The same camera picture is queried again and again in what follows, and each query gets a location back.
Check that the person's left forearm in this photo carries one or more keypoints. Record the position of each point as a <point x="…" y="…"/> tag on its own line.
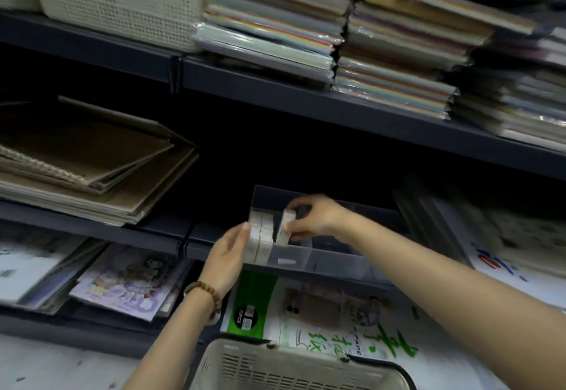
<point x="172" y="350"/>

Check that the white eraser bundle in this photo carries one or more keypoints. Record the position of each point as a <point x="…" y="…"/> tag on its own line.
<point x="284" y="228"/>

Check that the purple cartoon cover book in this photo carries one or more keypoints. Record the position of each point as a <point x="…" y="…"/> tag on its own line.
<point x="128" y="283"/>

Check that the brown sketchbook stack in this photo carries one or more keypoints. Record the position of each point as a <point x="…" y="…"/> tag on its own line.
<point x="88" y="168"/>

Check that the person's right hand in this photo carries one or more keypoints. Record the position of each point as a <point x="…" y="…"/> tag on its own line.
<point x="325" y="219"/>

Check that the white poster paper stack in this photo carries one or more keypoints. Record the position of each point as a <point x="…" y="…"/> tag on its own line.
<point x="508" y="248"/>

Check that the dark metal shelf unit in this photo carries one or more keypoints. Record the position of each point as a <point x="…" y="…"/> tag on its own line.
<point x="88" y="49"/>

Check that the spiral sketch pad stack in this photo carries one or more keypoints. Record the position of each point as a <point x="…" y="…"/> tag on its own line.
<point x="35" y="270"/>

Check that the person's left hand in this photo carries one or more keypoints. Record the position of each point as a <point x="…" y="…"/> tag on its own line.
<point x="225" y="261"/>

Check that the person's right forearm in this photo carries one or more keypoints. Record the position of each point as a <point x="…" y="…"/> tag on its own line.
<point x="464" y="305"/>

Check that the clear plastic divided tray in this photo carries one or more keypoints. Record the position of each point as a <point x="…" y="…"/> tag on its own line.
<point x="336" y="261"/>

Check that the row of sorted white erasers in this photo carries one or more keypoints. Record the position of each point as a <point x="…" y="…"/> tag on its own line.
<point x="261" y="239"/>

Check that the green and white paper pack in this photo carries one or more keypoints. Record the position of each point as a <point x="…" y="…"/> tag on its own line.
<point x="252" y="292"/>

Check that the beige plastic shopping basket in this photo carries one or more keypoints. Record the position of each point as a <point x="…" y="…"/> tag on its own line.
<point x="239" y="347"/>

